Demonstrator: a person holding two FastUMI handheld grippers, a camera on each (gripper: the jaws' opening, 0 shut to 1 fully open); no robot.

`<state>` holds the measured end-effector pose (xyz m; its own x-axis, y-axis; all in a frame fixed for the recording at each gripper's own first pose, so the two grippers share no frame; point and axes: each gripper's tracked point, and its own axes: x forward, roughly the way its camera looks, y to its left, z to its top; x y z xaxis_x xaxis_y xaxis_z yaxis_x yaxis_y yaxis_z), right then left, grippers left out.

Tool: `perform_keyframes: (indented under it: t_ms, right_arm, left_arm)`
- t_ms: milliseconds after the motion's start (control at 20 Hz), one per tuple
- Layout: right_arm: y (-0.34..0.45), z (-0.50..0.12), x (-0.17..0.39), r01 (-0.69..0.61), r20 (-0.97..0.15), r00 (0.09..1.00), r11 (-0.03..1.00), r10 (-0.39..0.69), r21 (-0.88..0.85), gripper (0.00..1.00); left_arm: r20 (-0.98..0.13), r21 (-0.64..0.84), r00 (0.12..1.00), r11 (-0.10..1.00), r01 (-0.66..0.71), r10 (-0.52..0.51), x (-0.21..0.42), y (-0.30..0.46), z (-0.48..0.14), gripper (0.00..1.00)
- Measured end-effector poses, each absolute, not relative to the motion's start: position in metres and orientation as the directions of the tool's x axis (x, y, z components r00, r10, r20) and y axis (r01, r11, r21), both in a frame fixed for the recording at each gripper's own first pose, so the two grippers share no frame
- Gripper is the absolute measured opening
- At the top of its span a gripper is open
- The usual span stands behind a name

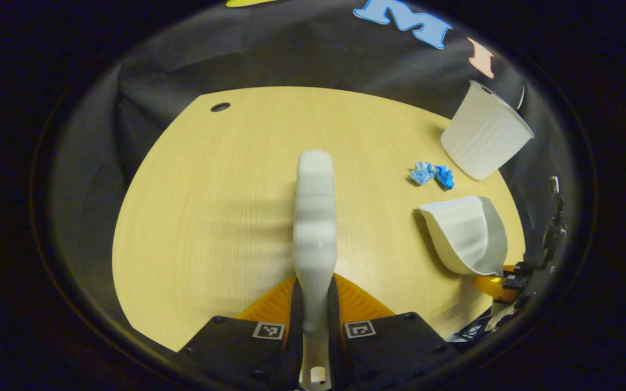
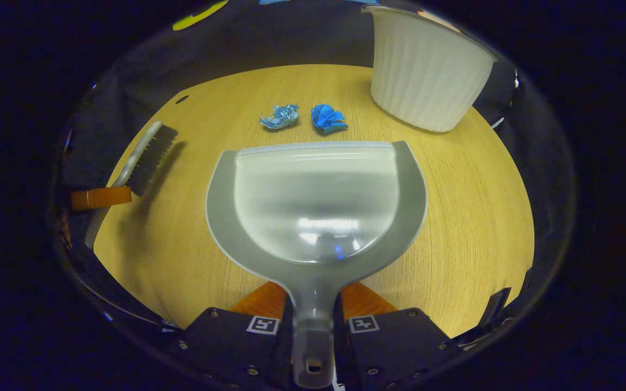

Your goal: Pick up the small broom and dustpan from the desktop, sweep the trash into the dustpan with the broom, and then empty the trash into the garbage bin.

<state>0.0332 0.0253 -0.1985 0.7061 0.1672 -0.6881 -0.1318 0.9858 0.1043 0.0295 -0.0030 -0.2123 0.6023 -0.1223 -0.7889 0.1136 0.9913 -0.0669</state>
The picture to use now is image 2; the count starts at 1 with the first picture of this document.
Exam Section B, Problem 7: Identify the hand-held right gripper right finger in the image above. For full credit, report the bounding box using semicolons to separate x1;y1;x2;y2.
334;281;463;391

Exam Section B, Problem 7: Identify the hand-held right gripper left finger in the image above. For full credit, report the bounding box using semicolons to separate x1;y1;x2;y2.
174;281;295;391

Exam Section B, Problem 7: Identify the small white broom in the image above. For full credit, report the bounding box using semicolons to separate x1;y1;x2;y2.
84;121;179;250

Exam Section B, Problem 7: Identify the grey white dustpan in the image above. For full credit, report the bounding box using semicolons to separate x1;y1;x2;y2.
205;140;429;389

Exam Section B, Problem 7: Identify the light blue paper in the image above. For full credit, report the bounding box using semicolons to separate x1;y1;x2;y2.
259;104;300;130

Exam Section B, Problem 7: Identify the bright blue paper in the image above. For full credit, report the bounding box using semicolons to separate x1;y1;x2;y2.
311;104;349;135

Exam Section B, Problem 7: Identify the white ribbed garbage bin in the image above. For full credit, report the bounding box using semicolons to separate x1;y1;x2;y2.
361;4;498;134

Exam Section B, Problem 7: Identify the wooden desktop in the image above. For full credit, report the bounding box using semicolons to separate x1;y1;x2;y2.
93;64;535;340

